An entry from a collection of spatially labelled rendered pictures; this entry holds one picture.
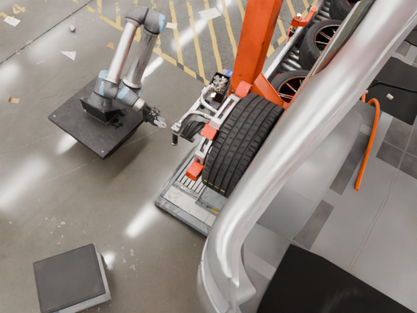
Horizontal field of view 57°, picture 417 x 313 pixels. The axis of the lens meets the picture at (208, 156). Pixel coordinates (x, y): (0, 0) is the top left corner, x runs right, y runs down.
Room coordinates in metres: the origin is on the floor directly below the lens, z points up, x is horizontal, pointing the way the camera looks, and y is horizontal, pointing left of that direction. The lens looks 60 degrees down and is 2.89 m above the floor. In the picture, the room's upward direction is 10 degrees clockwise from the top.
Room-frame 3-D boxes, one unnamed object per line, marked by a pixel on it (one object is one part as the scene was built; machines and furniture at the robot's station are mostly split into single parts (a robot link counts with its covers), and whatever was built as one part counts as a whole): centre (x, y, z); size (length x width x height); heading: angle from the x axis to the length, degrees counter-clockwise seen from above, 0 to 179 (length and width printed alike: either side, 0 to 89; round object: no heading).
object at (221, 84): (1.99, 0.02, 0.51); 0.20 x 0.14 x 0.13; 166
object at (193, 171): (1.04, 0.07, 0.85); 0.09 x 0.08 x 0.07; 157
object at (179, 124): (1.29, 0.10, 1.03); 0.19 x 0.18 x 0.11; 67
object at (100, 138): (1.70, 0.92, 0.15); 0.60 x 0.60 x 0.30; 63
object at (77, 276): (0.40, 0.74, 0.17); 0.43 x 0.36 x 0.34; 120
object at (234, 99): (1.33, -0.05, 0.85); 0.54 x 0.07 x 0.54; 157
